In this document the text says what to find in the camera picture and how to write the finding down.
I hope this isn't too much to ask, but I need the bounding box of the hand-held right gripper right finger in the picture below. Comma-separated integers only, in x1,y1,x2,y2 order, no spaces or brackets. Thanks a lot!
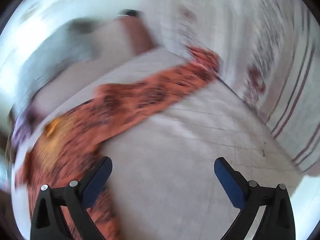
214,157,297,240

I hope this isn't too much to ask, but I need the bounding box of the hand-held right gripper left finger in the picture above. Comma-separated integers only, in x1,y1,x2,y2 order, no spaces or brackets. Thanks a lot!
30,156,113,240

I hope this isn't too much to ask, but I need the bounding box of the orange floral garment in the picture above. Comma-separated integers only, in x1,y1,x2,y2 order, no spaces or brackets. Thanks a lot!
14,45,222,240

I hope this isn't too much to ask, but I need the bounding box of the bed with pale sheet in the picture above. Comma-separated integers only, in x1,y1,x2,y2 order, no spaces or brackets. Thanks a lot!
10,46,308,240

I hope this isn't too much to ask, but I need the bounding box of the purple cloth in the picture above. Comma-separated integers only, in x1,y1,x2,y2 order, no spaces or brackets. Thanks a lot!
10,105,38,153

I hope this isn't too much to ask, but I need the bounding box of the grey quilted pillow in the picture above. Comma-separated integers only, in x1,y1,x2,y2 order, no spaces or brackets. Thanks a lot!
10,17,100,115

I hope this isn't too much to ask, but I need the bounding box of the pink pillow with maroon band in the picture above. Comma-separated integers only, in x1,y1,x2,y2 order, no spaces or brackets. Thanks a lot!
32,17,160,120

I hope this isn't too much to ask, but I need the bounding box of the striped patterned cloth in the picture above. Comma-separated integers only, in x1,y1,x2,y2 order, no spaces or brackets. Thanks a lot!
147,0,320,173

